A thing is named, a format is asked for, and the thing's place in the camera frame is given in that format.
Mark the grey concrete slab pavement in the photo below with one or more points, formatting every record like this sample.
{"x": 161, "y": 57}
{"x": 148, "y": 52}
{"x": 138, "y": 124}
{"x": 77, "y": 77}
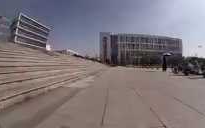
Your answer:
{"x": 130, "y": 100}

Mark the row of parked scooters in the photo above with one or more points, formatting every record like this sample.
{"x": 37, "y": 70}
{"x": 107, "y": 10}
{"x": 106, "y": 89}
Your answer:
{"x": 193, "y": 69}

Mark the white banded building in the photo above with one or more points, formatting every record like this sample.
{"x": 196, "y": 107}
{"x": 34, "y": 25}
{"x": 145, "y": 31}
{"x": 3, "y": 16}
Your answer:
{"x": 28, "y": 31}

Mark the person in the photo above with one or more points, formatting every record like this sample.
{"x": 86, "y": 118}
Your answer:
{"x": 164, "y": 63}

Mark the wide stone steps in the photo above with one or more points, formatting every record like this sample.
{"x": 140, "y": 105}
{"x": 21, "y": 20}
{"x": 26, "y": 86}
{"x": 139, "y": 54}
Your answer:
{"x": 30, "y": 73}

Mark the low white building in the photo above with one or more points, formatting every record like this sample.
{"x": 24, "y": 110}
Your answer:
{"x": 68, "y": 51}

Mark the large grey curved building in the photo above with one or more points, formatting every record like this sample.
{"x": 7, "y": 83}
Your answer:
{"x": 140, "y": 48}

